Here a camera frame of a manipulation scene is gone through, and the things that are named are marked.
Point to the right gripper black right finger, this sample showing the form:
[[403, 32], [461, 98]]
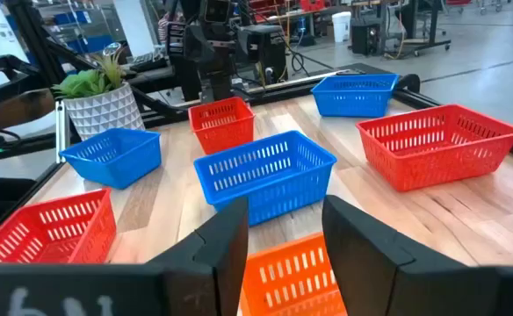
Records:
[[414, 289]]

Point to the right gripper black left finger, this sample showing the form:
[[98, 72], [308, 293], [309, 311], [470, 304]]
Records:
[[107, 289]]

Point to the red plastic slotted basket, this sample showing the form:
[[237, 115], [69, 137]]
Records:
[[98, 237], [221, 140], [436, 171]]

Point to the blue plastic slotted basket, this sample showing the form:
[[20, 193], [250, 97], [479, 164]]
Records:
[[348, 105], [283, 197], [120, 169]]

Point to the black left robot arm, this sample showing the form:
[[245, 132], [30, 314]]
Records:
[[208, 57]]

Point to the orange plastic slotted basket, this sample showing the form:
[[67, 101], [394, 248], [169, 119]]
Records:
[[300, 307]]

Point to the succulent plant in white pot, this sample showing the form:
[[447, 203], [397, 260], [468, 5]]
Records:
[[103, 112]]

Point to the black desk leg stand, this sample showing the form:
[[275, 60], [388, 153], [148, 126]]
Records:
[[434, 44]]

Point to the black computer tower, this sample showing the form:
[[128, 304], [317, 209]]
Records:
[[365, 39]]

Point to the person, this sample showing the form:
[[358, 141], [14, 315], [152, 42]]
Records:
[[165, 28]]

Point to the white waste bin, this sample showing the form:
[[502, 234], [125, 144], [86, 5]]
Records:
[[341, 26]]

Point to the black electronics box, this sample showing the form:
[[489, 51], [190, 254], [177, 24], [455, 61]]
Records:
[[263, 48]]

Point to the silver aluminium post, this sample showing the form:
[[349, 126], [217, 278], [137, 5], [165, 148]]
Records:
[[62, 131]]

